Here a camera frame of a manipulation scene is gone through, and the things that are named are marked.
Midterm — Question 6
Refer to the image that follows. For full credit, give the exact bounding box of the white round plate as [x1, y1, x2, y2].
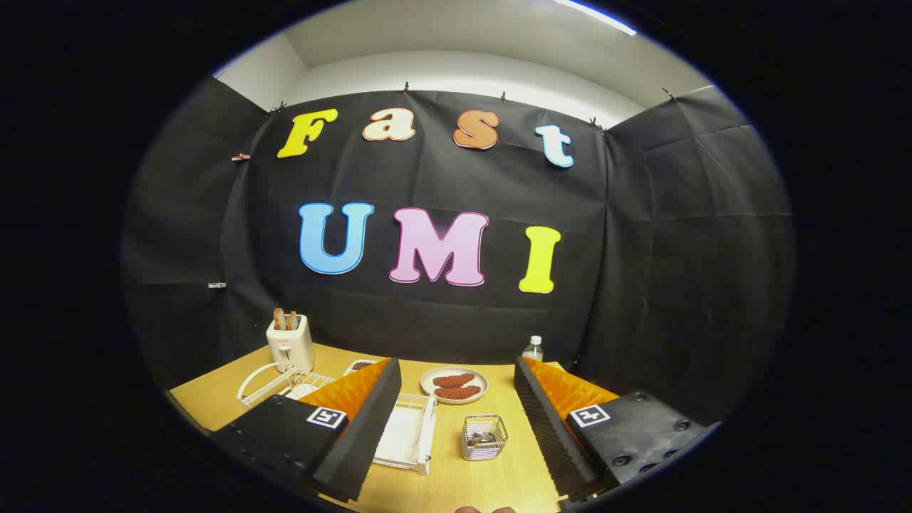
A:
[420, 366, 489, 405]

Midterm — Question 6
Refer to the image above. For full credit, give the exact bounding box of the black backdrop cloth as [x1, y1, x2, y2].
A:
[121, 77, 795, 428]

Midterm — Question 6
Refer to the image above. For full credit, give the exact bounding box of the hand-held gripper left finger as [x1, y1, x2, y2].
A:
[211, 356, 403, 504]

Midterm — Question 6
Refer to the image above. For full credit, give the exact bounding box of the metal wire basket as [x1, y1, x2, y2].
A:
[462, 415, 509, 462]

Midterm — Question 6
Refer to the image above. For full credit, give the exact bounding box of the white toaster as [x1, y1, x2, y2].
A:
[266, 314, 315, 373]

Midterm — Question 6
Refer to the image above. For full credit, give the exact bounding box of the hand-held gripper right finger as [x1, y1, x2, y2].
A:
[513, 356, 713, 503]

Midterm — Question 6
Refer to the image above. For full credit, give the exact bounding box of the white wire dish rack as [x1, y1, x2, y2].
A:
[237, 362, 437, 477]

